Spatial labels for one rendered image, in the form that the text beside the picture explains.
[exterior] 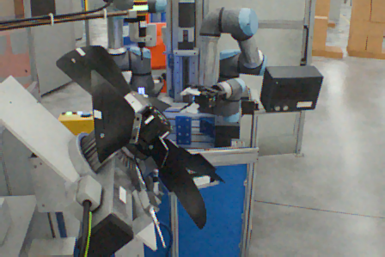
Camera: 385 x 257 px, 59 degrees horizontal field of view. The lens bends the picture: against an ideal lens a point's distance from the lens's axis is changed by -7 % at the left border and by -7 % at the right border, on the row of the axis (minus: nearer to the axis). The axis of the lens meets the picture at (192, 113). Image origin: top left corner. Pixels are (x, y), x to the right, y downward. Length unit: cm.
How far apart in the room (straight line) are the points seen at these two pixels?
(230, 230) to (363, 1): 772
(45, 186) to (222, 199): 101
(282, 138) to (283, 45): 91
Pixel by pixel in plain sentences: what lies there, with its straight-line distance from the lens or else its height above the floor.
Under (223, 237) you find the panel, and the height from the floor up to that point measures 31.
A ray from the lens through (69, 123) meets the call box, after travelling 162.
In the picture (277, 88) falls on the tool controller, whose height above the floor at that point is 117.
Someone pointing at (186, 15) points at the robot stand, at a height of 145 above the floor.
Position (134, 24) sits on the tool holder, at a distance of 114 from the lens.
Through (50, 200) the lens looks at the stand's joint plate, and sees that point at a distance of 121.
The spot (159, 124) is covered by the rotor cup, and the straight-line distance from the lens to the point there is 110.
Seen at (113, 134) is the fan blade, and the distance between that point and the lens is 93.
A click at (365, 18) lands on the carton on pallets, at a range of 919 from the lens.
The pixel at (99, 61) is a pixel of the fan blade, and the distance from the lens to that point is 122.
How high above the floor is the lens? 164
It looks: 21 degrees down
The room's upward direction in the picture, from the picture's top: straight up
